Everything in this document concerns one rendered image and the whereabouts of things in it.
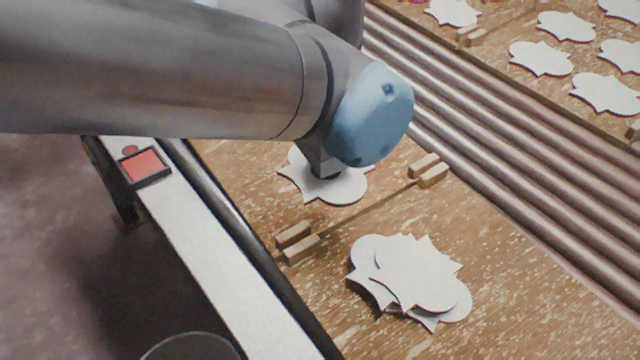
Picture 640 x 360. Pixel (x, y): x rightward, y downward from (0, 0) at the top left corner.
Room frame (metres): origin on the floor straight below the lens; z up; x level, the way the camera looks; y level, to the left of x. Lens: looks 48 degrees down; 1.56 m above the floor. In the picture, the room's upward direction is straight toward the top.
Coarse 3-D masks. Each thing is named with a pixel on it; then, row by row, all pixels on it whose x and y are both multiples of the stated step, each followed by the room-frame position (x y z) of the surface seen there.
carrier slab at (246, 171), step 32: (224, 160) 0.62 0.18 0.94; (256, 160) 0.62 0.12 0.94; (384, 160) 0.62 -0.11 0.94; (416, 160) 0.62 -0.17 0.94; (256, 192) 0.54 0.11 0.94; (288, 192) 0.54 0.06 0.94; (384, 192) 0.54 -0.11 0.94; (256, 224) 0.47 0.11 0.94; (288, 224) 0.47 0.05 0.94; (320, 224) 0.47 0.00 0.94
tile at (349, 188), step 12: (288, 156) 0.48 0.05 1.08; (300, 156) 0.48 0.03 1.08; (288, 168) 0.46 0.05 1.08; (300, 168) 0.46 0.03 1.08; (348, 168) 0.46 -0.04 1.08; (372, 168) 0.46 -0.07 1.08; (300, 180) 0.44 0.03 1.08; (312, 180) 0.44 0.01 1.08; (324, 180) 0.44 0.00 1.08; (336, 180) 0.44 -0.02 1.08; (348, 180) 0.44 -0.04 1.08; (360, 180) 0.44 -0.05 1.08; (312, 192) 0.42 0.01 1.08; (324, 192) 0.42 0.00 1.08; (336, 192) 0.42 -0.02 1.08; (348, 192) 0.42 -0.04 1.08; (360, 192) 0.42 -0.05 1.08; (336, 204) 0.40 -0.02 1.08; (348, 204) 0.40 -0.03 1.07
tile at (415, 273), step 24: (384, 240) 0.42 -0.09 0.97; (408, 240) 0.42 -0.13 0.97; (384, 264) 0.38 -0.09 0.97; (408, 264) 0.38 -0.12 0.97; (432, 264) 0.38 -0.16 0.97; (456, 264) 0.38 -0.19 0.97; (408, 288) 0.34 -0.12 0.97; (432, 288) 0.34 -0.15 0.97; (456, 288) 0.34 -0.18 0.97; (432, 312) 0.30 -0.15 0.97
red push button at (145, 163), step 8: (144, 152) 0.64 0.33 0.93; (152, 152) 0.64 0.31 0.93; (128, 160) 0.62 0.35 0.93; (136, 160) 0.62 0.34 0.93; (144, 160) 0.62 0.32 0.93; (152, 160) 0.62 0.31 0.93; (128, 168) 0.60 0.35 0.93; (136, 168) 0.60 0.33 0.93; (144, 168) 0.60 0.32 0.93; (152, 168) 0.60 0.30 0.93; (160, 168) 0.60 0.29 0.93; (136, 176) 0.58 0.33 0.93
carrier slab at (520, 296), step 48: (432, 192) 0.54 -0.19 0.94; (336, 240) 0.44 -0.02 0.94; (432, 240) 0.44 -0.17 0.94; (480, 240) 0.44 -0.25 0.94; (528, 240) 0.44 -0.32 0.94; (336, 288) 0.36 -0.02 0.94; (480, 288) 0.36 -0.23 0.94; (528, 288) 0.36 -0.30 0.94; (576, 288) 0.36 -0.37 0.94; (336, 336) 0.28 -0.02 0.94; (384, 336) 0.28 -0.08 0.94; (432, 336) 0.28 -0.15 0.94; (480, 336) 0.28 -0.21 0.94; (528, 336) 0.29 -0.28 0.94; (576, 336) 0.29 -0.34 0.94; (624, 336) 0.29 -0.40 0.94
